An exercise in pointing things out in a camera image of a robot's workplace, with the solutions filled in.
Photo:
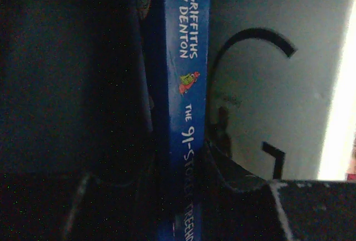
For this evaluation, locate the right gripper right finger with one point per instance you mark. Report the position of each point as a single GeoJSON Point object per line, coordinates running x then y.
{"type": "Point", "coordinates": [241, 206]}

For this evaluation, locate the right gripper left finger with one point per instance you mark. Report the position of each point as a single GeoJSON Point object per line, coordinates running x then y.
{"type": "Point", "coordinates": [72, 207]}

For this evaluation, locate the blue student backpack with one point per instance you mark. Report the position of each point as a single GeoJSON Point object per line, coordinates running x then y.
{"type": "Point", "coordinates": [74, 93]}

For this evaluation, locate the blue treehouse book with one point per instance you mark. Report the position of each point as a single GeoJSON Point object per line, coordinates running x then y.
{"type": "Point", "coordinates": [175, 42]}

